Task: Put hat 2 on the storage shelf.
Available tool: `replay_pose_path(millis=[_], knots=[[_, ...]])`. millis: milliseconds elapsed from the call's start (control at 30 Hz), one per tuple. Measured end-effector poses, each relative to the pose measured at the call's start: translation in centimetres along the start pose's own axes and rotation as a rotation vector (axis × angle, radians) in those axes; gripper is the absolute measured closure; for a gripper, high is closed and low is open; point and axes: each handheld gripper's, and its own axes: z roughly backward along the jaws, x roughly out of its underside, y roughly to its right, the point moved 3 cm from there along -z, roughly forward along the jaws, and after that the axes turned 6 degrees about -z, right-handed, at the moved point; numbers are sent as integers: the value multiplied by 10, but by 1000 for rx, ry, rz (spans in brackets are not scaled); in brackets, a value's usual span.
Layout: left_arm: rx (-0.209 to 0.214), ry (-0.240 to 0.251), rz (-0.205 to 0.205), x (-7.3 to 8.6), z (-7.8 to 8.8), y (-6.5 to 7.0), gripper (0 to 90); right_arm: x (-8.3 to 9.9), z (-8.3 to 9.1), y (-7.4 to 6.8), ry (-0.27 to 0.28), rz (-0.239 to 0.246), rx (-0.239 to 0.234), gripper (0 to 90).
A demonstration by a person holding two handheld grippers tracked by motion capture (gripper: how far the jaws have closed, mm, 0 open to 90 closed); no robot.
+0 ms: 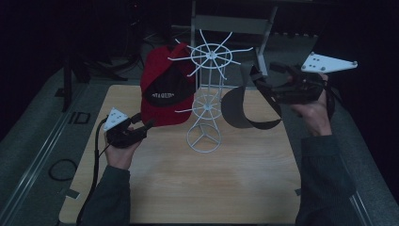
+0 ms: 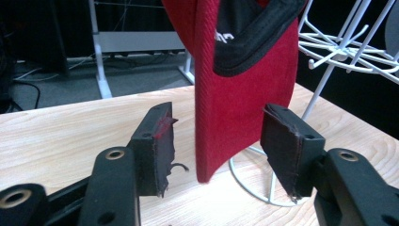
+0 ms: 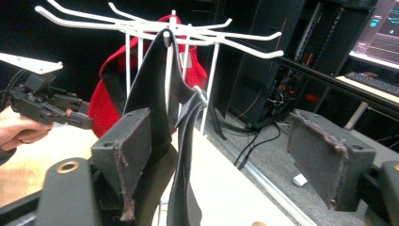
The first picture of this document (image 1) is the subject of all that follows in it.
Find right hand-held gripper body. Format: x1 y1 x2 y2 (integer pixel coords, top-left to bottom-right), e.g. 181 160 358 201
276 51 359 105

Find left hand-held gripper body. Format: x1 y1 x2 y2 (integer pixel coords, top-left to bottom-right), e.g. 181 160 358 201
103 107 149 149

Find red and black cap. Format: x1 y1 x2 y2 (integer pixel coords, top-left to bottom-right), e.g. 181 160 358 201
139 42 197 128

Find grey visor with black strap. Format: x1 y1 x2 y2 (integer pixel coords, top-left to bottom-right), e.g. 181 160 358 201
220 62 283 131

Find white wire hat rack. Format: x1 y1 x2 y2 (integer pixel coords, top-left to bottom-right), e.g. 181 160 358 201
168 28 254 154

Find person's left hand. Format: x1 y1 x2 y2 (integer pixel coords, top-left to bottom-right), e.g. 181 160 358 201
104 126 143 170

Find person's right hand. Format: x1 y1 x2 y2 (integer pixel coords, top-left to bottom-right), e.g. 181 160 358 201
289 89 333 137

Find right hand-held gripper cable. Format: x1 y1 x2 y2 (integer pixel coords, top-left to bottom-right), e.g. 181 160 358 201
322 73 337 121

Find hand-held gripper cable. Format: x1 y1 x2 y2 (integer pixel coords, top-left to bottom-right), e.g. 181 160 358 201
75 117 109 226
322 73 337 121

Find left hand-held gripper cable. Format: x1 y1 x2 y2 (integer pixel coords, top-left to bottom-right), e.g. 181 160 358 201
75 117 109 226

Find black background cables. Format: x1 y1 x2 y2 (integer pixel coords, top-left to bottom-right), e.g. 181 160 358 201
125 37 149 76

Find grey metal table frame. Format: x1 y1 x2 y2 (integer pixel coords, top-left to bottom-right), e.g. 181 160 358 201
186 0 279 77

